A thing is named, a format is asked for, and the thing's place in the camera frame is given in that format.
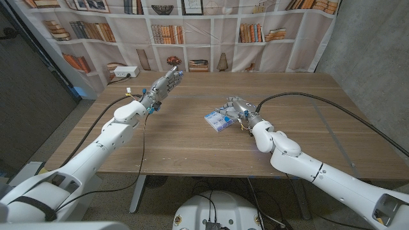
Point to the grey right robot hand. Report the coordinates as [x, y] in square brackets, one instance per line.
[244, 108]

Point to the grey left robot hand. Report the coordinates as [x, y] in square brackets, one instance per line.
[161, 87]

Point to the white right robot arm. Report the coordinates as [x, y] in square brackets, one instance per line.
[319, 175]

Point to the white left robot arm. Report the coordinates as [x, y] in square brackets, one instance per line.
[86, 163]

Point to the blue weekly pill organizer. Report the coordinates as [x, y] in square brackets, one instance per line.
[217, 121]

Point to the white power strip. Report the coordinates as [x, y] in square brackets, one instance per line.
[126, 71]

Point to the printed bookshelf backdrop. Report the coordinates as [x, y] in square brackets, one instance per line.
[204, 44]

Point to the blue floor object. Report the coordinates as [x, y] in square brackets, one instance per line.
[83, 93]

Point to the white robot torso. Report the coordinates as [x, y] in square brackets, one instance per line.
[220, 209]

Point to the grey table leg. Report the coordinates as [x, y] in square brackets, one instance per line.
[303, 204]
[138, 193]

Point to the white and yellow floor box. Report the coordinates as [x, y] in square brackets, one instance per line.
[25, 171]

